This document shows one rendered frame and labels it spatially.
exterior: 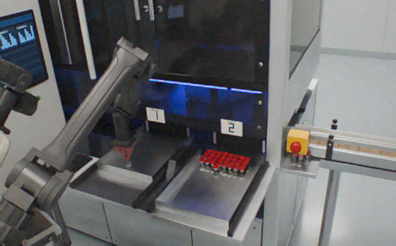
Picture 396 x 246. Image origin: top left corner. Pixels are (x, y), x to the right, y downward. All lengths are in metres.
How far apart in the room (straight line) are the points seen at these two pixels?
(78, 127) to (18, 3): 0.89
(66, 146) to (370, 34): 5.40
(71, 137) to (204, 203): 0.58
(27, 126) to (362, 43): 5.09
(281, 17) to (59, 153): 0.77
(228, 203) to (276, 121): 0.34
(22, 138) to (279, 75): 1.08
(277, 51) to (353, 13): 4.65
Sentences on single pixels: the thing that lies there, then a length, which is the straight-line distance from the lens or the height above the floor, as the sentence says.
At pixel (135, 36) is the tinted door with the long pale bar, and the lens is 1.42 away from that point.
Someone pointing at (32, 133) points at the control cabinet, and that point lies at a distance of 1.66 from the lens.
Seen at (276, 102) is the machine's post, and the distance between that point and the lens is 1.25.
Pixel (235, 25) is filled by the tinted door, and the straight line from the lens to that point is 1.22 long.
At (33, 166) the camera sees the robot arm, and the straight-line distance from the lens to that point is 0.77.
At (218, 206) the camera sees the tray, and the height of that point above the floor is 0.88.
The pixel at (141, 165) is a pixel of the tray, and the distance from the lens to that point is 1.42.
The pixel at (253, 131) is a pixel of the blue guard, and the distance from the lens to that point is 1.33.
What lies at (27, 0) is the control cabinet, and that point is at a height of 1.52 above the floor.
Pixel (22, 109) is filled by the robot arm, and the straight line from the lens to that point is 1.18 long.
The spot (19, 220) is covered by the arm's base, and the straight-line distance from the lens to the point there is 0.76.
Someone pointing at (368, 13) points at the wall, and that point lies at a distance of 5.80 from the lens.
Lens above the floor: 1.66
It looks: 26 degrees down
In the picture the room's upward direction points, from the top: 4 degrees counter-clockwise
